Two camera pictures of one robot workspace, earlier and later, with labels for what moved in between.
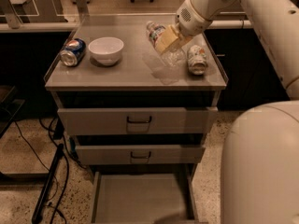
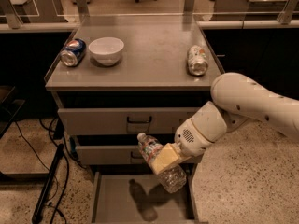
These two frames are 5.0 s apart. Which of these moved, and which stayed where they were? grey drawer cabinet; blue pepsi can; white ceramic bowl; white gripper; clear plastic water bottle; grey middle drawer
Moved: clear plastic water bottle; white gripper
Stayed: blue pepsi can; grey drawer cabinet; grey middle drawer; white ceramic bowl
